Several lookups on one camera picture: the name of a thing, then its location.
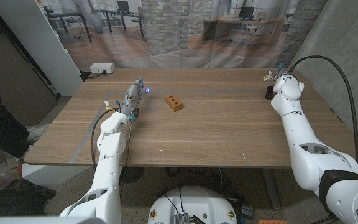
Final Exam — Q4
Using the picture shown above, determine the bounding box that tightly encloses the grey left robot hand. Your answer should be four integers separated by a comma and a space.
118, 77, 151, 121

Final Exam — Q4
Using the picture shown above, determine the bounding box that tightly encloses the orange wooden block with holes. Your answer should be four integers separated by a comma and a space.
165, 94, 184, 113

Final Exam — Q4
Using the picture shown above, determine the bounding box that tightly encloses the white power strip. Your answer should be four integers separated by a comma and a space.
89, 63, 116, 75

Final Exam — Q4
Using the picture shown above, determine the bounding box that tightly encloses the round black floor fan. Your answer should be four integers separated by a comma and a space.
120, 167, 145, 184

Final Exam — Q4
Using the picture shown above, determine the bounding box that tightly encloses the printed office backdrop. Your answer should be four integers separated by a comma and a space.
37, 0, 328, 69

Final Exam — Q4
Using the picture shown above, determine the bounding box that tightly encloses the white sneaker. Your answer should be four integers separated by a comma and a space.
26, 124, 50, 144

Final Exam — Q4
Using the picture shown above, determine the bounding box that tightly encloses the white board panel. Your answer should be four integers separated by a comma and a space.
0, 0, 83, 97

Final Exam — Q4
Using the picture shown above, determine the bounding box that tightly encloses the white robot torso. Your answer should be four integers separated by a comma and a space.
147, 185, 238, 224

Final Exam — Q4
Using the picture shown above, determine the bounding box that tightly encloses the black bag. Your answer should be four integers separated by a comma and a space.
0, 179, 57, 217

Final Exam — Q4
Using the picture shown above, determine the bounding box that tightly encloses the black power strip cable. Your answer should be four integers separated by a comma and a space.
80, 70, 107, 80

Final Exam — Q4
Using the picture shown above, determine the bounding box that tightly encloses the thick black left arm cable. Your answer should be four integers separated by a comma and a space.
91, 108, 117, 170

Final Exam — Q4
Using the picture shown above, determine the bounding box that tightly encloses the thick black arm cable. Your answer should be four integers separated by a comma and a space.
287, 55, 358, 166
91, 108, 117, 170

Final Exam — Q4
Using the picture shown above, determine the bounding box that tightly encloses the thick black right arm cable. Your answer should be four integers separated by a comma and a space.
287, 55, 358, 166

